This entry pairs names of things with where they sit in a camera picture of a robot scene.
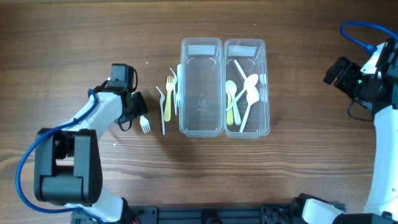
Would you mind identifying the white bent plastic fork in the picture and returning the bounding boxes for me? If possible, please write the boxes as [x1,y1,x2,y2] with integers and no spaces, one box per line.
[156,86,166,136]

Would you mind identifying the yellow plastic fork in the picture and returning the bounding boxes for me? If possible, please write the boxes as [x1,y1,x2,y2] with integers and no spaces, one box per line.
[164,76,174,122]

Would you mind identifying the pale blue plastic fork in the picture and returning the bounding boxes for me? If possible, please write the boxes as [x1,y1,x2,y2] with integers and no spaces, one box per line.
[176,64,182,108]

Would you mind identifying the white spoon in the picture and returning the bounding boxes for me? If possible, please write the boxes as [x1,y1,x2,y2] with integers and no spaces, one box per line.
[226,73,259,111]
[226,80,241,125]
[239,87,260,133]

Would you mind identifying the white spoon crosswise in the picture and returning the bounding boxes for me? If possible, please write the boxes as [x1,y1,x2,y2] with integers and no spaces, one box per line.
[233,59,261,100]

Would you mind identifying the yellow plastic spoon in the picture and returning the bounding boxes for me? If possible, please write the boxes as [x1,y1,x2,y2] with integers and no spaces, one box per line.
[226,90,234,125]

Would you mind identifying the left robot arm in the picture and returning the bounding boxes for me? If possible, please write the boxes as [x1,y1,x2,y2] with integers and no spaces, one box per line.
[34,63,147,223]

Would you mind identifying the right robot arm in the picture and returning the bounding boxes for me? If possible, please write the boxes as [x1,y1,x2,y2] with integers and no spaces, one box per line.
[287,38,397,223]

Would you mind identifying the left clear plastic container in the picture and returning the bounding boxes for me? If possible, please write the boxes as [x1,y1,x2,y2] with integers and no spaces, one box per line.
[179,37,224,138]

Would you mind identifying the clear plastic container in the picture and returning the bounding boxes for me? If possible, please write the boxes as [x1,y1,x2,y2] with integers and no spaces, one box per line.
[224,39,271,139]
[179,37,224,138]

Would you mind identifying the right clear plastic container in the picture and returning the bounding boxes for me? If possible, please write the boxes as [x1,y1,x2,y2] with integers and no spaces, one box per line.
[224,39,271,139]

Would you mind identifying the left blue cable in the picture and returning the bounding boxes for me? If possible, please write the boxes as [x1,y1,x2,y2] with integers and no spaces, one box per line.
[14,88,106,224]

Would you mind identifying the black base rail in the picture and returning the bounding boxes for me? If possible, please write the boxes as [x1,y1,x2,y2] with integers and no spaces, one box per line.
[118,203,304,224]

